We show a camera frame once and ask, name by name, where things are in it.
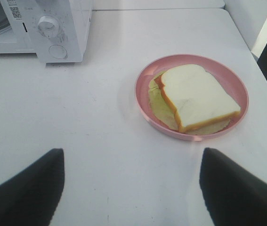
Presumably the white microwave oven body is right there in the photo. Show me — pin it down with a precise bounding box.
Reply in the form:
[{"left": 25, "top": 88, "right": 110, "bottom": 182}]
[{"left": 0, "top": 0, "right": 93, "bottom": 63}]

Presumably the sandwich with lettuce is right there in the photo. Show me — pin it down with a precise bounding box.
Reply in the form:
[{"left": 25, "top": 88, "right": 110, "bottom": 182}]
[{"left": 148, "top": 64, "right": 241, "bottom": 135}]

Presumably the white timer knob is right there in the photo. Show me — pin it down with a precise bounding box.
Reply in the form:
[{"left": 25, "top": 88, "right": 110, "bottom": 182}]
[{"left": 38, "top": 16, "right": 60, "bottom": 39}]

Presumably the pink round plate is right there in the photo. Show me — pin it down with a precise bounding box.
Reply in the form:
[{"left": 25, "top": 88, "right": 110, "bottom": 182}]
[{"left": 135, "top": 54, "right": 249, "bottom": 141}]

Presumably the round white door button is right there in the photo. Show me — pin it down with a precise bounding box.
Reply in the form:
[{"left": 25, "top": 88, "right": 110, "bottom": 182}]
[{"left": 49, "top": 45, "right": 67, "bottom": 59}]

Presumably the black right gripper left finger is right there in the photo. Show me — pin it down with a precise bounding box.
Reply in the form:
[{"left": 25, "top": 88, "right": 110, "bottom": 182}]
[{"left": 0, "top": 148, "right": 65, "bottom": 226}]

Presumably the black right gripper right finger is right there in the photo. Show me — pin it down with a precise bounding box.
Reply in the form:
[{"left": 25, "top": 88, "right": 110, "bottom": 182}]
[{"left": 199, "top": 147, "right": 267, "bottom": 226}]

